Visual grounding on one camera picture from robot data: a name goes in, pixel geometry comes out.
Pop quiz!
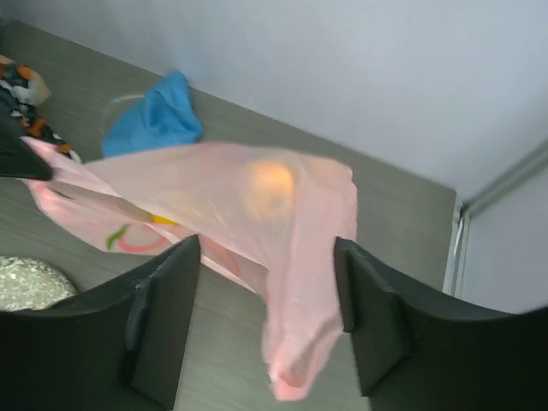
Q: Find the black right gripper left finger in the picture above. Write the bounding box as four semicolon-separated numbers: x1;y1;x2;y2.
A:
1;236;200;410

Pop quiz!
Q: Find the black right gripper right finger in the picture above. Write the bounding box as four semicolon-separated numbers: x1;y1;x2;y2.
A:
334;238;547;411

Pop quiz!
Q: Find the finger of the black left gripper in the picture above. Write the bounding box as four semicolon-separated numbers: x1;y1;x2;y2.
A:
0;114;52;180

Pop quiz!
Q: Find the yellow fake banana bunch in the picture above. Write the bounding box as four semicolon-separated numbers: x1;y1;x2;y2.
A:
151;214;179;226

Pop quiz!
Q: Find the pink plastic bag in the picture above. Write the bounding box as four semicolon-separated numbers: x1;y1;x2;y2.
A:
27;139;357;401

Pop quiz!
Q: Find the orange fake fruit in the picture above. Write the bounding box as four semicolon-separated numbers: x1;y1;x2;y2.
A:
240;159;295;222

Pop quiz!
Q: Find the black white orange patterned cloth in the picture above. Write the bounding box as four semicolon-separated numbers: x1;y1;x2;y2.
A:
1;56;82;163

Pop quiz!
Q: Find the speckled round plate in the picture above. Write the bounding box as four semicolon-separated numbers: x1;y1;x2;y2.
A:
0;256;77;312

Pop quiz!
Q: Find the blue bucket hat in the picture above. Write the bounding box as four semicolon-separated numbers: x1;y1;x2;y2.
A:
101;70;204;158

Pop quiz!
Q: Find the aluminium corner post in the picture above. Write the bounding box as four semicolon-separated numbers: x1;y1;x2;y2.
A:
442;140;547;298

